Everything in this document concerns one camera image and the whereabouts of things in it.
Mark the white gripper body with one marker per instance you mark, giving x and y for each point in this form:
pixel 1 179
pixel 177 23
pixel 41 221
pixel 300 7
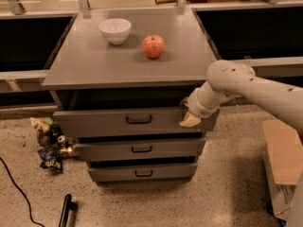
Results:
pixel 198 105

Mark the grey top drawer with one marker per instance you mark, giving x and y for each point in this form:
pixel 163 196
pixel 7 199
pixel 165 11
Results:
pixel 122 122

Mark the grey drawer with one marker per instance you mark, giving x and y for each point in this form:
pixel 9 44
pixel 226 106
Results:
pixel 140 173
pixel 122 122
pixel 146 149

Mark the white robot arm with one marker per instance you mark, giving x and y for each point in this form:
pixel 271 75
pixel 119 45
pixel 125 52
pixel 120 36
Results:
pixel 226 80

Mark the grey middle drawer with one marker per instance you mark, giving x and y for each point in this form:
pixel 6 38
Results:
pixel 146 149

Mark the grey bottom drawer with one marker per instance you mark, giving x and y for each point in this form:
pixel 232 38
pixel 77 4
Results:
pixel 140 173

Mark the grey drawer cabinet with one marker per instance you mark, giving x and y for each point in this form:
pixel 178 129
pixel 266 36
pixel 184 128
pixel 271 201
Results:
pixel 90 74

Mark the red apple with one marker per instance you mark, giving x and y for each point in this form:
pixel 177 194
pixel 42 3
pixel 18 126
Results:
pixel 153 46

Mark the cardboard box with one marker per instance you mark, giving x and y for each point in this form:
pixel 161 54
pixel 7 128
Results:
pixel 283 159

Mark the white ceramic bowl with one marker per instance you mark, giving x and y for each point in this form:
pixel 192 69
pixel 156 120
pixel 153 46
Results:
pixel 116 30

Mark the brown wooden stick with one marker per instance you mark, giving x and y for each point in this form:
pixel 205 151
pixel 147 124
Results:
pixel 161 2

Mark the pile of snack bags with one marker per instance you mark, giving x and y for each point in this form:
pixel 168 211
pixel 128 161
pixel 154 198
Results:
pixel 55 146

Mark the black handle bar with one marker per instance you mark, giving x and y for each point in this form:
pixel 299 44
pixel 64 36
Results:
pixel 68 205

